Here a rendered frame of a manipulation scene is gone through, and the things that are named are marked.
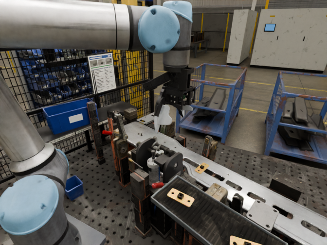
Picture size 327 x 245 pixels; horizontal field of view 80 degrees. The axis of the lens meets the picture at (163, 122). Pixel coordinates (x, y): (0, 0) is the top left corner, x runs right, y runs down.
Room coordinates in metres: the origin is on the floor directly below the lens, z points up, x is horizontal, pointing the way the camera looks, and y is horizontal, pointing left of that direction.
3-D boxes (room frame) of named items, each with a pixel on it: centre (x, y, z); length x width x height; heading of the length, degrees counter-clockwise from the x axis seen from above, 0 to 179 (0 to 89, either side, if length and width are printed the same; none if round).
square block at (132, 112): (1.37, 0.26, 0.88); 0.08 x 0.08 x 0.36; 47
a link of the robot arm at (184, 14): (0.56, -0.03, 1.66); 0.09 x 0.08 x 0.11; 109
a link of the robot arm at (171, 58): (0.57, -0.04, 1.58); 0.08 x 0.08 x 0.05
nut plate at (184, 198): (0.45, -0.06, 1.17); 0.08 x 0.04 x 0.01; 57
